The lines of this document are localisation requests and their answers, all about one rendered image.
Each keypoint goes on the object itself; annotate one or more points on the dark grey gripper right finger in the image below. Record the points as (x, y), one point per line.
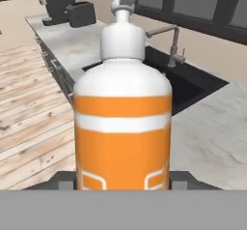
(185, 181)

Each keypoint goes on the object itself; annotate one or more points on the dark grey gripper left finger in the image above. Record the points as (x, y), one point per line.
(61, 181)

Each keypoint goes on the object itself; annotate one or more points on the orange and white soap dispenser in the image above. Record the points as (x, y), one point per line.
(122, 127)

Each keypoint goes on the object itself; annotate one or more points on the black sink basin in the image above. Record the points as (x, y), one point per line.
(189, 82)

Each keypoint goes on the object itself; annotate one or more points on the dark base cabinet run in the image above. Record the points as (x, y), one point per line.
(56, 68)

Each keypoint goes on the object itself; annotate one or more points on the grey sink tap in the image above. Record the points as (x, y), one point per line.
(173, 47)

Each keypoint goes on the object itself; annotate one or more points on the black toaster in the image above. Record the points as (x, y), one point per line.
(81, 14)

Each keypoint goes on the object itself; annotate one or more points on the black framed window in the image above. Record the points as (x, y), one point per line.
(199, 5)

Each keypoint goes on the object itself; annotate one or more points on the black coffee machine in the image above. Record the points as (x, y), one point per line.
(58, 3)

